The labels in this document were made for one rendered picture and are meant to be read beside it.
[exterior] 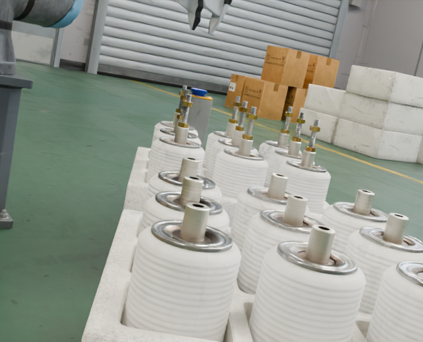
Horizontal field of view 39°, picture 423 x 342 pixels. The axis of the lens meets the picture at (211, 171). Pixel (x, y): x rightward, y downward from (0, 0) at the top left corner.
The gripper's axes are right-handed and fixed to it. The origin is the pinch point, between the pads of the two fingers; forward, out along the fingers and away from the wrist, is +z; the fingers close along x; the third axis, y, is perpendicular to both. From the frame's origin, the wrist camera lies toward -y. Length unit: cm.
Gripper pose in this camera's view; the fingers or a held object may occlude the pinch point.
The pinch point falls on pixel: (205, 24)
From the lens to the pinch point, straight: 107.5
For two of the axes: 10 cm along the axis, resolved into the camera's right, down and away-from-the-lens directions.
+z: -1.9, 9.6, 1.8
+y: -5.8, 0.4, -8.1
